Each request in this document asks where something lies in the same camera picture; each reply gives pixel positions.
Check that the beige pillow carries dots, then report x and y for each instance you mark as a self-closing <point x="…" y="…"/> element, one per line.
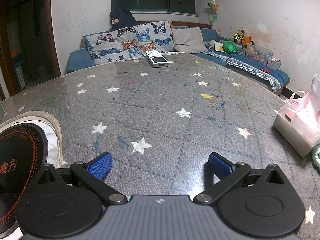
<point x="188" y="40"/>

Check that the orange plush toy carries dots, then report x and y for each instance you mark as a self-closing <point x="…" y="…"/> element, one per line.
<point x="248" y="40"/>

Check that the brown teddy bear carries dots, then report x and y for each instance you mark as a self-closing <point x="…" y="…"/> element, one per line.
<point x="239" y="35"/>

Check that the white gift bag pink tissue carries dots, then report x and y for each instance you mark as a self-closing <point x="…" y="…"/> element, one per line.
<point x="292" y="127"/>

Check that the white remote control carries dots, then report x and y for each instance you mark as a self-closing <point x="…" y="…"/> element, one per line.
<point x="157" y="59"/>

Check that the clear plastic storage box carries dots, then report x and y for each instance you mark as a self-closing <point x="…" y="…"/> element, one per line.
<point x="257" y="52"/>

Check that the wooden door frame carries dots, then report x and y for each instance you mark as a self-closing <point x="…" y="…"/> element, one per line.
<point x="53" y="30"/>

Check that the round black induction cooktop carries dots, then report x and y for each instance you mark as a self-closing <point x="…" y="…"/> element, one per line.
<point x="17" y="155"/>

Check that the blue sofa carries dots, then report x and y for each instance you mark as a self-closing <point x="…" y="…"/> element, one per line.
<point x="80" y="58"/>

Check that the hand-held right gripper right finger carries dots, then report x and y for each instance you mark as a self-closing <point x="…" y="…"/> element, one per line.
<point x="220" y="166"/>

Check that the small clear container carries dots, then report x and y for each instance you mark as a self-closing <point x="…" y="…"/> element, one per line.
<point x="274" y="63"/>

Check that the green plastic bowl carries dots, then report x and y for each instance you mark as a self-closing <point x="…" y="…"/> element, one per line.
<point x="230" y="47"/>

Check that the red small toy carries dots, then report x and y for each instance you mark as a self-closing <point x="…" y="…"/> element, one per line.
<point x="265" y="70"/>

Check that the yellow picture card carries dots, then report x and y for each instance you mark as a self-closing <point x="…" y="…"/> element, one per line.
<point x="219" y="46"/>

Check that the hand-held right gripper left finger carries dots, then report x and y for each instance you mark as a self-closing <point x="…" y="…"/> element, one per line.
<point x="101" y="166"/>

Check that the paper pinwheel flower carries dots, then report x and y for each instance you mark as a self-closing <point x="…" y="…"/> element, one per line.
<point x="212" y="6"/>

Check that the black backpack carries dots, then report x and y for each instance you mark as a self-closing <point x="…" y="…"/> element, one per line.
<point x="122" y="17"/>

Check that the large butterfly print cushion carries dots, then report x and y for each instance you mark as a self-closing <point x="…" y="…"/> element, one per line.
<point x="110" y="45"/>

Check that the white plush toy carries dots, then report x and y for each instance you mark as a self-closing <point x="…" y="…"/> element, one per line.
<point x="212" y="45"/>

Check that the small butterfly print cushion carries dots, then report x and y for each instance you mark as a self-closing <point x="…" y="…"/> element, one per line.
<point x="155" y="36"/>

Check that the pink plush toy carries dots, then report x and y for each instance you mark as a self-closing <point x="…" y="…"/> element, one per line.
<point x="219" y="32"/>

